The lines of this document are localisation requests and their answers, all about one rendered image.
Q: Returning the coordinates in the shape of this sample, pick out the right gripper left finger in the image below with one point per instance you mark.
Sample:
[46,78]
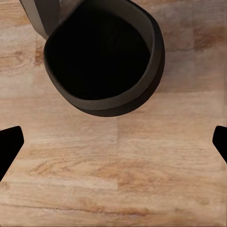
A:
[11,141]

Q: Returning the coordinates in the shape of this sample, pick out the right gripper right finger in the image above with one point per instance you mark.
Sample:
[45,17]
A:
[220,141]

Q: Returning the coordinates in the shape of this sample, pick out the coffee table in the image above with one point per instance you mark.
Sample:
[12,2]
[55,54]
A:
[43,15]

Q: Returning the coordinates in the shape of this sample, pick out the cauldron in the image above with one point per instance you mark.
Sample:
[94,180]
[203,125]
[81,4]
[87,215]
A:
[107,57]

